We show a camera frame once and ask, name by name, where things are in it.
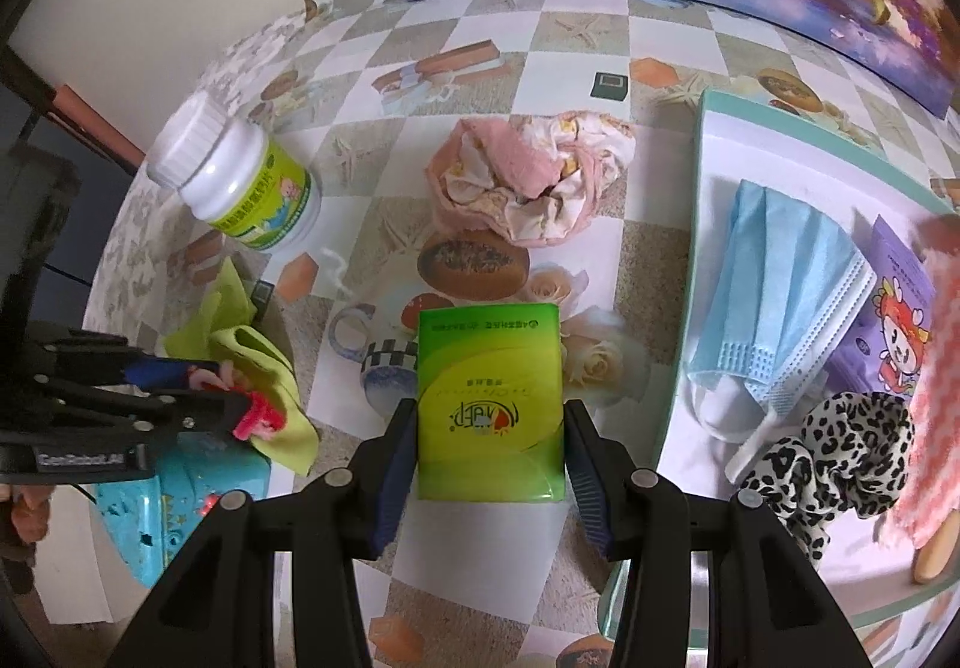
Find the pink red fuzzy flower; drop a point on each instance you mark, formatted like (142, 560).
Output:
(259, 417)

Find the blue face mask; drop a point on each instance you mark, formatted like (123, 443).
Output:
(772, 293)

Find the teal plastic toy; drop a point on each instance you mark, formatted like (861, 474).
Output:
(180, 495)

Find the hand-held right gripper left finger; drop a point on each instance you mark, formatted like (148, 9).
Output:
(397, 473)

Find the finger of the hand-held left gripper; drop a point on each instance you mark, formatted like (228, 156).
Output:
(202, 413)
(157, 369)

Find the pink shrimp chips bag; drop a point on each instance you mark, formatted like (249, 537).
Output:
(937, 428)

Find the tan rounded object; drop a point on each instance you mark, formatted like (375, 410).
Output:
(934, 552)

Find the white tray teal rim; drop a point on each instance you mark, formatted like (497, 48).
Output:
(847, 593)

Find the dark cabinet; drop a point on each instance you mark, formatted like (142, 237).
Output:
(30, 225)

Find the purple cartoon tissue packet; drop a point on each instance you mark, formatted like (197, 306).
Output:
(892, 330)

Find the checkered printed tablecloth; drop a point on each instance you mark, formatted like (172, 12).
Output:
(645, 278)

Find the leopard print scrunchie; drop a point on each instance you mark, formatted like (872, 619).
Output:
(847, 443)

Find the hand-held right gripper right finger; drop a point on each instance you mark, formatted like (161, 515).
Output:
(581, 473)

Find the green cloth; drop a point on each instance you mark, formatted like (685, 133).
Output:
(285, 443)

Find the crumpled pink floral cloth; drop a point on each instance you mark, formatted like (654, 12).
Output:
(517, 165)

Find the green tissue packet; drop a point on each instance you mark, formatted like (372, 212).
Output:
(487, 405)

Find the person's left hand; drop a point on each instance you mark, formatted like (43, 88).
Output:
(26, 518)

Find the white pill bottle green label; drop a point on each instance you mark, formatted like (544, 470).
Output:
(247, 180)

